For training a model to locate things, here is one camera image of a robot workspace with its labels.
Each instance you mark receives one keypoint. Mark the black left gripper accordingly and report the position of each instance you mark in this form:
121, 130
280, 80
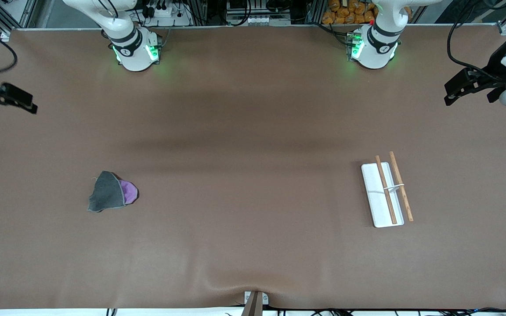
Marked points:
494, 71

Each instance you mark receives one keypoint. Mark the grey and purple towel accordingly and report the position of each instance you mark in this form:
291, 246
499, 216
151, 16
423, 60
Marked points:
108, 193

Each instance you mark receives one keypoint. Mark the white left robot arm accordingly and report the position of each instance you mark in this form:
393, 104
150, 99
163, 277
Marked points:
374, 48

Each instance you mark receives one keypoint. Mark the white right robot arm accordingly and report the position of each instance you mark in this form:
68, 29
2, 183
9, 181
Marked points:
134, 52

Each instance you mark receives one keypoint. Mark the white rack with wooden rods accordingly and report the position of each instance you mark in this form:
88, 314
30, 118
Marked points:
378, 197

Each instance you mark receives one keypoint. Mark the orange snack packets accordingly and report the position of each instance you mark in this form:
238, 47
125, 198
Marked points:
345, 13

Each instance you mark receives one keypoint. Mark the white power strip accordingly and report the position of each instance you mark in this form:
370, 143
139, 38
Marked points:
178, 19

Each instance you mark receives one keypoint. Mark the metal table edge bracket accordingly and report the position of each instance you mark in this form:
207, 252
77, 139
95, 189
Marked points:
255, 305

